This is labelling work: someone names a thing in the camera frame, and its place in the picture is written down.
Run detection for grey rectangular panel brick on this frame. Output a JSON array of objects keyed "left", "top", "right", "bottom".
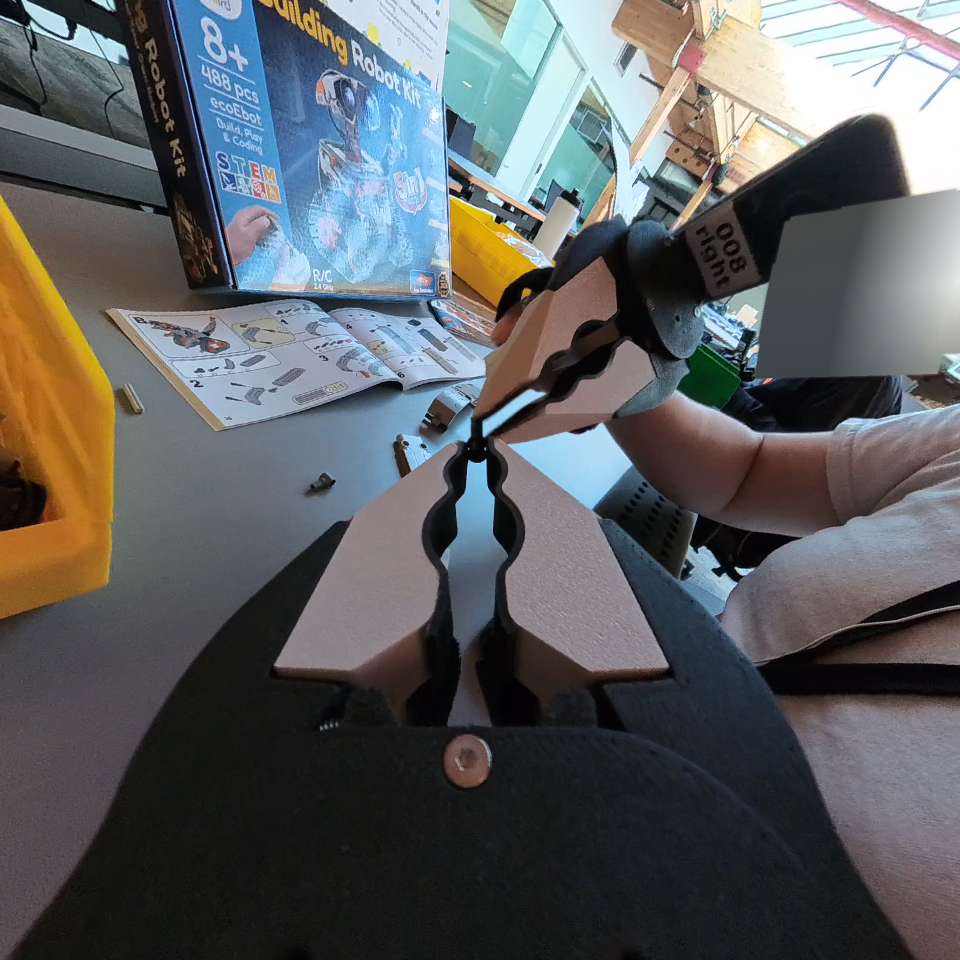
[{"left": 392, "top": 435, "right": 435, "bottom": 479}]

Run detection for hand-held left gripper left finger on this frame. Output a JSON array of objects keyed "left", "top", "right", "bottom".
[{"left": 273, "top": 441, "right": 466, "bottom": 723}]

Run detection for grey desk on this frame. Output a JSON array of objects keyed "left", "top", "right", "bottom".
[{"left": 0, "top": 180, "right": 639, "bottom": 931}]

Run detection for black shoulder strap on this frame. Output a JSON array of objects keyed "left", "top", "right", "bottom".
[{"left": 757, "top": 577, "right": 960, "bottom": 697}]

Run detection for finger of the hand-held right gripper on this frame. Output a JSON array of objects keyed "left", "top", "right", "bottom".
[
  {"left": 483, "top": 333, "right": 663, "bottom": 445},
  {"left": 474, "top": 257, "right": 625, "bottom": 421}
]

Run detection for colourful printed leaflet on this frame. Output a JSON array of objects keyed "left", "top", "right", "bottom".
[{"left": 429, "top": 296, "right": 502, "bottom": 350}]

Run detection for blue robot kit box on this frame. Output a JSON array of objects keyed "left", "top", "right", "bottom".
[{"left": 116, "top": 0, "right": 455, "bottom": 303}]

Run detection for grey curved brick assembly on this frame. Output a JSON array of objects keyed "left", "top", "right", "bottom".
[{"left": 420, "top": 381, "right": 481, "bottom": 436}]

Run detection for yellow bin with plastic bags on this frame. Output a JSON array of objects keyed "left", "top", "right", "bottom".
[{"left": 448, "top": 196, "right": 560, "bottom": 309}]

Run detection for dark brick parts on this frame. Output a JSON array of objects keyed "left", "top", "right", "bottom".
[{"left": 0, "top": 448, "right": 48, "bottom": 531}]

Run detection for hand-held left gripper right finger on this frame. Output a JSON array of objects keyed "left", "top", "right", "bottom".
[{"left": 484, "top": 441, "right": 672, "bottom": 712}]

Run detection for person in beige shirt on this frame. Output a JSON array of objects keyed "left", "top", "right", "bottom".
[{"left": 720, "top": 401, "right": 960, "bottom": 960}]

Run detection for white bottle with black lid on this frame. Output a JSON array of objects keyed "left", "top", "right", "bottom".
[{"left": 534, "top": 187, "right": 585, "bottom": 260}]

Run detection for green box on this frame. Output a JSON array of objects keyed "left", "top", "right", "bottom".
[{"left": 678, "top": 345, "right": 744, "bottom": 410}]

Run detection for instruction booklet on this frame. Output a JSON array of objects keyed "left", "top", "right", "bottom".
[{"left": 105, "top": 298, "right": 487, "bottom": 432}]

